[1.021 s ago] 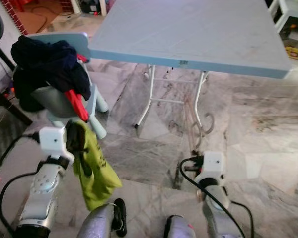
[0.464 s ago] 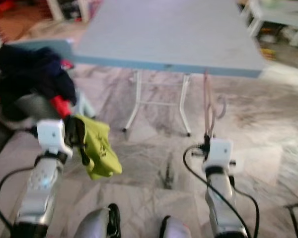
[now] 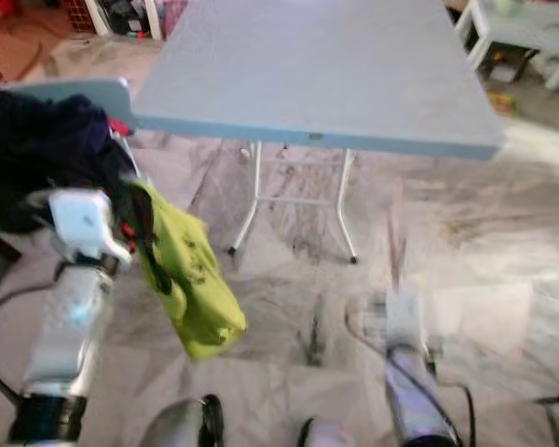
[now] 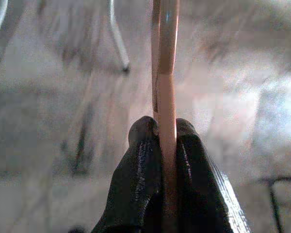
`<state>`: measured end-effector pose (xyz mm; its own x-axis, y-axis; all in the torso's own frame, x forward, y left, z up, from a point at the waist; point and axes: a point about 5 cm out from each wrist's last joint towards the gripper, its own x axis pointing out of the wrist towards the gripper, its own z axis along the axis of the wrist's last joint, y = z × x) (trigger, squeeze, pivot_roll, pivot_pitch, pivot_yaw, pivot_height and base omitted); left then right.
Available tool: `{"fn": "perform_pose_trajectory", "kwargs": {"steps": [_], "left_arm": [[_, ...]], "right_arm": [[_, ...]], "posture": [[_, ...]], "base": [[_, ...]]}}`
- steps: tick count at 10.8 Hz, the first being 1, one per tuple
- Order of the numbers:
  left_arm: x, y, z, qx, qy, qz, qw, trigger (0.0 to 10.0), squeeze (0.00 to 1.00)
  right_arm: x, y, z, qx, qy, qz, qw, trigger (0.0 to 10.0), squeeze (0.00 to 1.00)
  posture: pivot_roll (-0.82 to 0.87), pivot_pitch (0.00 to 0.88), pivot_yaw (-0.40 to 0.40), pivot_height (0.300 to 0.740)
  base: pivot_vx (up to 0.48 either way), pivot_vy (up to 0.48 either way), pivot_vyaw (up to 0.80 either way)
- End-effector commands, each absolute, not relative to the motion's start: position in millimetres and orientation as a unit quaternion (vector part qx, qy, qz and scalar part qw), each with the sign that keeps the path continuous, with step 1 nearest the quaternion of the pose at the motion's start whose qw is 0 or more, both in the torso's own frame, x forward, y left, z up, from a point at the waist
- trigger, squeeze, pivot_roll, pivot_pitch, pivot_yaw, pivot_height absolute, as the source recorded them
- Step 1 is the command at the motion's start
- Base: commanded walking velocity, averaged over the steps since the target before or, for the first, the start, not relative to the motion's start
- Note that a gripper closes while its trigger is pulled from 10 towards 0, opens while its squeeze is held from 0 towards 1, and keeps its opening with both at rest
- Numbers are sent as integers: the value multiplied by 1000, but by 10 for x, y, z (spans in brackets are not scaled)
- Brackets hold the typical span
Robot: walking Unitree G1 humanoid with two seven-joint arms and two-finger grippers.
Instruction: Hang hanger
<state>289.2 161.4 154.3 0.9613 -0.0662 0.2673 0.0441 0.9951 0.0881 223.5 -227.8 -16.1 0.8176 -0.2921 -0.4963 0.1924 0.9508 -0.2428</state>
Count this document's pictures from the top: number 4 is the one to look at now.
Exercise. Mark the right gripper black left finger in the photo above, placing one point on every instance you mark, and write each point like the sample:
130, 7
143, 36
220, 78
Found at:
135, 182

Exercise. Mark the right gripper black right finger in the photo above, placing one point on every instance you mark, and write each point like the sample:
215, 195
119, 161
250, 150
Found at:
196, 182

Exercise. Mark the white plastic hanger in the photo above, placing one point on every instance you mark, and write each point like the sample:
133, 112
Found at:
167, 97

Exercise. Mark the black metal drying rack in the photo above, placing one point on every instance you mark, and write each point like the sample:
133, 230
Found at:
275, 208

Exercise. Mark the pale folding table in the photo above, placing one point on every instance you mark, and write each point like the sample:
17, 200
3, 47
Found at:
118, 43

